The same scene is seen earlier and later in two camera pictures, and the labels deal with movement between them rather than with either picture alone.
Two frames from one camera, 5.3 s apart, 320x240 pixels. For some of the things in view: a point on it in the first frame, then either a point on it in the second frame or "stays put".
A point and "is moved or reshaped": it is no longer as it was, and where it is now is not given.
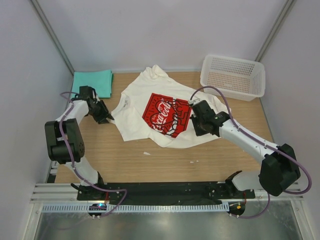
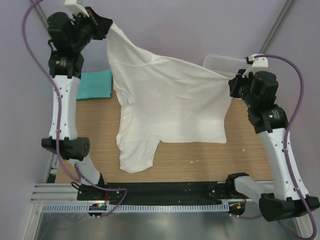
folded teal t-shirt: (101, 81) stays put
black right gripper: (198, 132) to (234, 83)
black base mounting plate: (174, 191) stays put
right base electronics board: (236, 208) stays put
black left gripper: (102, 119) to (103, 24)
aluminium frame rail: (55, 193) stays put
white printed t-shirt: (154, 108) is moved or reshaped
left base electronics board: (98, 206) stays put
